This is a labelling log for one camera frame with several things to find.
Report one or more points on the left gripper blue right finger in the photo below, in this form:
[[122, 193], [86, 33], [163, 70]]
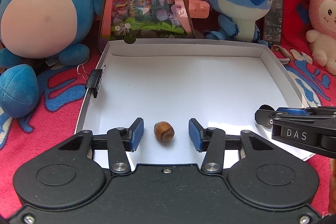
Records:
[[210, 140]]

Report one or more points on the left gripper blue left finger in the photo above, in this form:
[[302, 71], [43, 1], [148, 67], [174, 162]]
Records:
[[121, 140]]

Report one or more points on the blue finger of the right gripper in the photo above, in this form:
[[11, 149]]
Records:
[[293, 111]]

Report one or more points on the brown hazelnut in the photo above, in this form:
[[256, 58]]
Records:
[[164, 131]]

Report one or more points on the white cardboard box tray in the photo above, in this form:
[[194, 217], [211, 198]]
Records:
[[219, 83]]

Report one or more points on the black binder clip on rim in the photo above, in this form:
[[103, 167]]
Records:
[[92, 80]]

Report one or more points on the black smartphone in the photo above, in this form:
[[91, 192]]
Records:
[[273, 23]]

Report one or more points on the pink bunny plush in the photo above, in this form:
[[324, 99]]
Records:
[[322, 37]]

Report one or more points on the red cartoon blanket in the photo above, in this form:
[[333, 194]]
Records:
[[57, 112]]

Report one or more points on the pink triangular diorama box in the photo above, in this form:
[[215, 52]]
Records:
[[129, 20]]

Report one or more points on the blue round mouse plush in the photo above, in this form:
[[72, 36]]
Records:
[[40, 29]]

